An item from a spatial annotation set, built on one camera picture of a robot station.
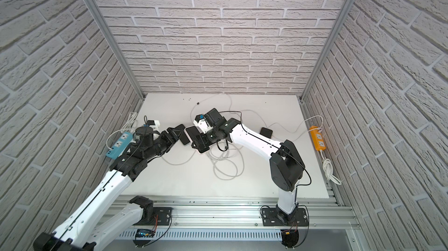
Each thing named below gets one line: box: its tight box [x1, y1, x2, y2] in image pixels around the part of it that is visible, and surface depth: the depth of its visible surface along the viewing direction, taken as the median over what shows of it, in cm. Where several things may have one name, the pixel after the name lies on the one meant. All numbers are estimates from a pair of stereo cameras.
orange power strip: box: [309, 125, 327, 151], surface depth 102 cm
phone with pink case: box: [183, 125, 203, 144], surface depth 80 cm
